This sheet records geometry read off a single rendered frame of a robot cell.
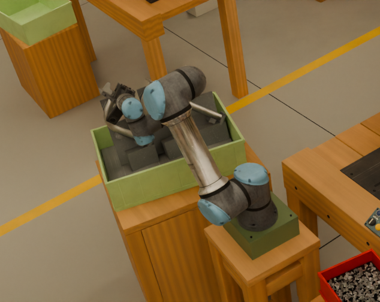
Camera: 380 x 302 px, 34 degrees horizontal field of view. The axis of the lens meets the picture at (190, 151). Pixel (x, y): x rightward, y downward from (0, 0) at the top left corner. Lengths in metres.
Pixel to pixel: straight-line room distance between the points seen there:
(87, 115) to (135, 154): 2.07
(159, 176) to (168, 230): 0.24
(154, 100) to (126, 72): 3.20
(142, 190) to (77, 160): 1.78
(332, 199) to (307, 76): 2.40
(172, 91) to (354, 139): 0.99
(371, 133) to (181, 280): 1.08
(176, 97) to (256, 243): 0.61
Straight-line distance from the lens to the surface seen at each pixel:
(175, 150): 2.79
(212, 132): 2.81
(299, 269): 2.43
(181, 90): 2.03
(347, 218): 2.38
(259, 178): 2.13
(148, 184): 2.65
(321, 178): 2.51
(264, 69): 4.88
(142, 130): 2.39
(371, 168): 2.56
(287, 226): 2.30
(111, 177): 2.80
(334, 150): 2.67
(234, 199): 2.11
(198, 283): 3.01
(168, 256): 2.81
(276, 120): 4.33
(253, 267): 2.29
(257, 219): 2.24
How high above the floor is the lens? 2.60
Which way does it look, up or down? 38 degrees down
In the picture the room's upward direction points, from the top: 13 degrees counter-clockwise
